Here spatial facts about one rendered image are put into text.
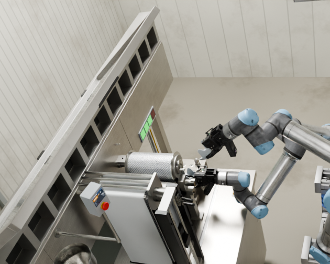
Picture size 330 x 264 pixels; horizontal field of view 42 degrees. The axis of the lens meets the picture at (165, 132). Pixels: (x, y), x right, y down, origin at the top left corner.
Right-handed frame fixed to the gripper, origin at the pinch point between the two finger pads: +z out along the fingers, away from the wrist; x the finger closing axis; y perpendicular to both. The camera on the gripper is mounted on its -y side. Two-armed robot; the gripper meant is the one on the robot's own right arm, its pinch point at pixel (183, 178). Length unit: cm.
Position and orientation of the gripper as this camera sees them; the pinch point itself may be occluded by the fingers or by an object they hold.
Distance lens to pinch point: 229.1
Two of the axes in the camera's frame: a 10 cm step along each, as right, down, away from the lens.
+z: -9.2, -0.1, 4.0
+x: -3.0, 6.7, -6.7
